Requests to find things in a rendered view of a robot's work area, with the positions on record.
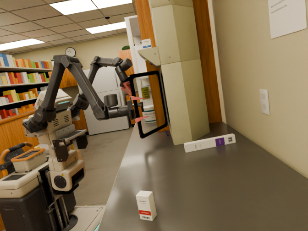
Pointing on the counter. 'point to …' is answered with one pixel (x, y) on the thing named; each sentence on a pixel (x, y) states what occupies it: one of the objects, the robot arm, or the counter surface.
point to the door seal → (137, 102)
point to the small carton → (146, 43)
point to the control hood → (151, 55)
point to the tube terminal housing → (181, 71)
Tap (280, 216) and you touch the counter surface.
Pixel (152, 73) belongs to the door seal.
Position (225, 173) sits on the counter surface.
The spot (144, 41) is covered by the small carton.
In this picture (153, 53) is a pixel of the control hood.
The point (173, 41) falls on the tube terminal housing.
